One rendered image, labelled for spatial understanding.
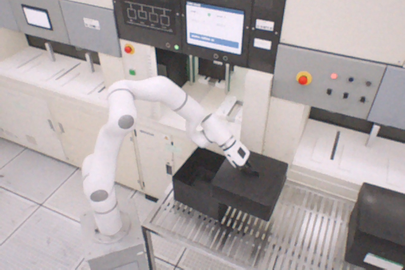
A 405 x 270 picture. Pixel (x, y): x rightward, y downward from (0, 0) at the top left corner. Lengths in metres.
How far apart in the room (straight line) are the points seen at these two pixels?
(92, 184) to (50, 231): 1.47
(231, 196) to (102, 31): 1.14
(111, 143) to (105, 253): 0.61
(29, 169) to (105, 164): 2.01
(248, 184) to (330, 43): 0.70
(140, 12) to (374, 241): 1.49
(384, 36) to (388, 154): 0.88
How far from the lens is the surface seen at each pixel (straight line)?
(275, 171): 1.70
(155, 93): 1.32
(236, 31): 1.67
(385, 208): 1.78
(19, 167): 3.51
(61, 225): 2.96
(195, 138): 1.54
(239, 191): 1.60
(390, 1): 1.52
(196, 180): 2.01
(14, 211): 3.18
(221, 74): 2.46
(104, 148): 1.45
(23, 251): 2.93
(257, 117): 1.81
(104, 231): 1.83
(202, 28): 1.73
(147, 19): 1.88
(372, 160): 2.19
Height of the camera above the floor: 2.29
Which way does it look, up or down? 39 degrees down
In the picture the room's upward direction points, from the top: straight up
